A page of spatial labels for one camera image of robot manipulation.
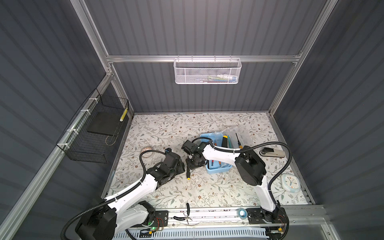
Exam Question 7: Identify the black yellow small screwdriver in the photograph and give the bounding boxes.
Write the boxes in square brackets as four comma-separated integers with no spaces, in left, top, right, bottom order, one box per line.
[186,167,191,180]

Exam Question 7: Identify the blue plastic tool box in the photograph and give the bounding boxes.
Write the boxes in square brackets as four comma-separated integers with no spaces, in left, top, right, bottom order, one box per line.
[200,126,252,175]

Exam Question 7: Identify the yellow black utility knife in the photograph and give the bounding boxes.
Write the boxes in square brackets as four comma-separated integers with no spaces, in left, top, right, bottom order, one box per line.
[222,136,229,148]

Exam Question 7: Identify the yellow handle screwdriver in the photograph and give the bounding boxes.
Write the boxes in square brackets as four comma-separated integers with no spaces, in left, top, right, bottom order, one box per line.
[235,133,243,149]

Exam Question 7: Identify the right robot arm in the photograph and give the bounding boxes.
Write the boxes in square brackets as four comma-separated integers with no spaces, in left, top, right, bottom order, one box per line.
[182,141,277,213]

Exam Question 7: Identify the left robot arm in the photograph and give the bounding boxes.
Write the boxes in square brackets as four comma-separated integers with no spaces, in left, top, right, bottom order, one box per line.
[75,149,185,240]

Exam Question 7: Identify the brown tape roll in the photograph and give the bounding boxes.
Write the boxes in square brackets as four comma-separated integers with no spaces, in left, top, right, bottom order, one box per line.
[142,147,152,153]

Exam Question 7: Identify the black pliers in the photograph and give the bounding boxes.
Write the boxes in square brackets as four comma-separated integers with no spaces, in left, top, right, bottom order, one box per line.
[173,203,192,225]

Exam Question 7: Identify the blue tape roll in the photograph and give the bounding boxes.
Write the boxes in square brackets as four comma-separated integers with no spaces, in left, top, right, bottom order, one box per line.
[237,208,248,220]

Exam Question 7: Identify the grey black stapler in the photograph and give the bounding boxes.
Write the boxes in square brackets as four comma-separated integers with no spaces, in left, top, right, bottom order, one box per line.
[259,147,286,158]

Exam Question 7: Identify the yellow marker pen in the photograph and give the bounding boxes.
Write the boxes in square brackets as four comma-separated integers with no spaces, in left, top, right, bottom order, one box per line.
[120,108,128,122]

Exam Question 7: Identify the clear tape roll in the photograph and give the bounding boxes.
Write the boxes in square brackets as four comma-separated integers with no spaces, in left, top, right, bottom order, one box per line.
[281,174,301,193]

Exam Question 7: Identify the black pad in basket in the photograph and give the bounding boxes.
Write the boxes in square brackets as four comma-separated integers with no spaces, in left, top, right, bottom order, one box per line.
[87,112,122,136]

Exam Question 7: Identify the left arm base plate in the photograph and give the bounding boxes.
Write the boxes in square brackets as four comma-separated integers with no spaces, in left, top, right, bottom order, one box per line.
[132,210,169,228]

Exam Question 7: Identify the white wire mesh basket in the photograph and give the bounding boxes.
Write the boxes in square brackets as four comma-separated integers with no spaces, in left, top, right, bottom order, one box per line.
[173,57,242,85]

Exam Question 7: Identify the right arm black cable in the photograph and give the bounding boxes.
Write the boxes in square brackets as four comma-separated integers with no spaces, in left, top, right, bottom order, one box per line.
[191,136,293,208]

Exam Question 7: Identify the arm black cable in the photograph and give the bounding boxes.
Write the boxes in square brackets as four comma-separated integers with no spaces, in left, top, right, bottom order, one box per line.
[59,149,167,240]
[191,136,293,208]

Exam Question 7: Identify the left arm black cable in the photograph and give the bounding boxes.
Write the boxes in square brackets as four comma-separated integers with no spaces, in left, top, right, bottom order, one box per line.
[59,149,167,240]

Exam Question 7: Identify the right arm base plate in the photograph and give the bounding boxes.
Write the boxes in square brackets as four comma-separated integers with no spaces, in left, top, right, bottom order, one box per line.
[246,206,289,225]

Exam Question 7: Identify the black wire basket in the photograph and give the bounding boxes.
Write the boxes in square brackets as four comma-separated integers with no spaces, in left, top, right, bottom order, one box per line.
[57,91,130,164]

